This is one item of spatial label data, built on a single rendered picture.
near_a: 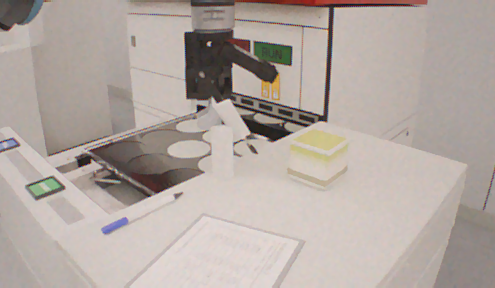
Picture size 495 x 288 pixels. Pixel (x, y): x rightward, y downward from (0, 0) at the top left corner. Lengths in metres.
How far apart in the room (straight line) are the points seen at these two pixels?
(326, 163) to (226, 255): 0.22
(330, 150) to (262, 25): 0.47
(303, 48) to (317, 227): 0.49
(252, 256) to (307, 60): 0.54
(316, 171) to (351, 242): 0.14
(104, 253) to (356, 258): 0.31
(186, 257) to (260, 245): 0.09
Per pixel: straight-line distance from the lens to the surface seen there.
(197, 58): 0.69
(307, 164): 0.62
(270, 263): 0.47
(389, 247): 0.52
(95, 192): 0.83
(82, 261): 0.50
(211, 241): 0.50
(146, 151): 0.93
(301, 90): 0.93
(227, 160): 0.63
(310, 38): 0.90
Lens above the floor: 1.27
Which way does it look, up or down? 23 degrees down
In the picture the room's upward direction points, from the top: straight up
